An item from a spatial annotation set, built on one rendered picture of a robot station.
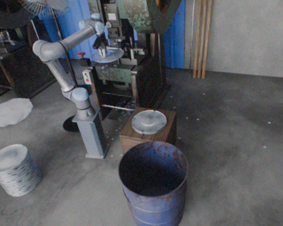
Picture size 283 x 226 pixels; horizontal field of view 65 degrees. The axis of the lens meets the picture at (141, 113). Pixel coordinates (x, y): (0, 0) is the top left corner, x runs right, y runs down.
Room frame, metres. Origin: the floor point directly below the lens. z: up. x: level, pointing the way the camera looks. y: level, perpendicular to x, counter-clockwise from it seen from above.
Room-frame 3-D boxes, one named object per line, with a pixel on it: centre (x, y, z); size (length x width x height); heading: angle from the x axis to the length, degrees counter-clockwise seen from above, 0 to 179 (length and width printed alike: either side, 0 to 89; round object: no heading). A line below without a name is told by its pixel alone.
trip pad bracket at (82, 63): (2.11, 0.50, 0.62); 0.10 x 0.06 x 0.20; 63
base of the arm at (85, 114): (1.53, 0.46, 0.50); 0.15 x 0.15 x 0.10
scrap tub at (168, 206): (0.87, -0.03, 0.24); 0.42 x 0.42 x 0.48
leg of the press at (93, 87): (2.42, 0.29, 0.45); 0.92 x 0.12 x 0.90; 153
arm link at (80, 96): (1.53, 0.47, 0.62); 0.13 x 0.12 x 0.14; 42
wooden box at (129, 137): (1.43, -0.05, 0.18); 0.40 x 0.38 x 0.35; 156
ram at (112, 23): (2.14, 0.13, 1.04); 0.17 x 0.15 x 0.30; 153
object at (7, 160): (1.26, 1.09, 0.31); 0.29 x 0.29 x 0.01
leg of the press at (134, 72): (2.18, -0.19, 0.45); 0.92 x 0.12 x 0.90; 153
